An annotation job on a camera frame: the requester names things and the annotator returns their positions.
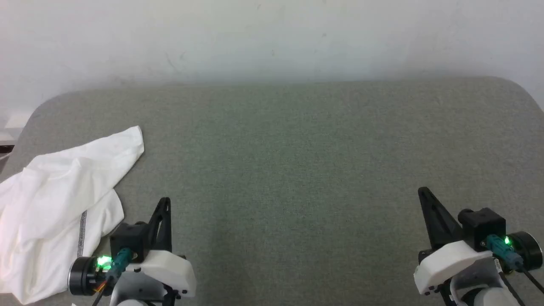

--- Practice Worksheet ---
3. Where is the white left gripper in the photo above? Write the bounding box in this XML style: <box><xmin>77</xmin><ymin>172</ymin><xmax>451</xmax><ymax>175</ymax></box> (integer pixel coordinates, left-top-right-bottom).
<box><xmin>123</xmin><ymin>197</ymin><xmax>197</xmax><ymax>300</ymax></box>

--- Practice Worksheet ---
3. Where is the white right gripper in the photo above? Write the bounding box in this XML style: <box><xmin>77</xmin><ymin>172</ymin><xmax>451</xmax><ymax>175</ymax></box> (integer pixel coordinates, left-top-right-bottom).
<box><xmin>414</xmin><ymin>187</ymin><xmax>494</xmax><ymax>296</ymax></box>

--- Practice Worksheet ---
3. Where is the white t-shirt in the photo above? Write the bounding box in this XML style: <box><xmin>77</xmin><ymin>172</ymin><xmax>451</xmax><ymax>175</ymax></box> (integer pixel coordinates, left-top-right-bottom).
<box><xmin>0</xmin><ymin>125</ymin><xmax>145</xmax><ymax>305</ymax></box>

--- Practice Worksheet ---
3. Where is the left teal-plug black cable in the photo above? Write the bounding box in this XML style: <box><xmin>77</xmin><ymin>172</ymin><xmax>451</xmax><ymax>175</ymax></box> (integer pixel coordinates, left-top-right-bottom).
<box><xmin>91</xmin><ymin>248</ymin><xmax>134</xmax><ymax>306</ymax></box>

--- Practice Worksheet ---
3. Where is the teal-plug black cable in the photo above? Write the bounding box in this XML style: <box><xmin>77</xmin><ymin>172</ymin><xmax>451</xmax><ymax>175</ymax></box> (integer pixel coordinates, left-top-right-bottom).
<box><xmin>486</xmin><ymin>235</ymin><xmax>544</xmax><ymax>295</ymax></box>
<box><xmin>91</xmin><ymin>248</ymin><xmax>134</xmax><ymax>306</ymax></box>

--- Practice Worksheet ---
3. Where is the right teal-plug black cable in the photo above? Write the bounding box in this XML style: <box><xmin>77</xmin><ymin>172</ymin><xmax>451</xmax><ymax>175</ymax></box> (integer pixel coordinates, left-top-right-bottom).
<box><xmin>486</xmin><ymin>235</ymin><xmax>544</xmax><ymax>295</ymax></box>

